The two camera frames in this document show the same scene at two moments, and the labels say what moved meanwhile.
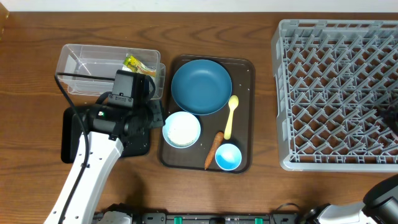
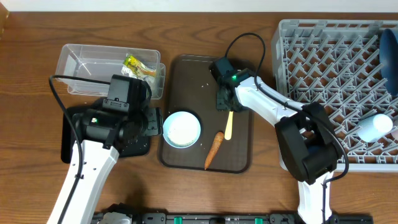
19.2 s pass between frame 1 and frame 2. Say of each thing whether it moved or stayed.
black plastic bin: stayed
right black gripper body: moved
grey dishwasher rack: stayed
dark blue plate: moved
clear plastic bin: stayed
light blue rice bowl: stayed
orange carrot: stayed
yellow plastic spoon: stayed
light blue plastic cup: moved
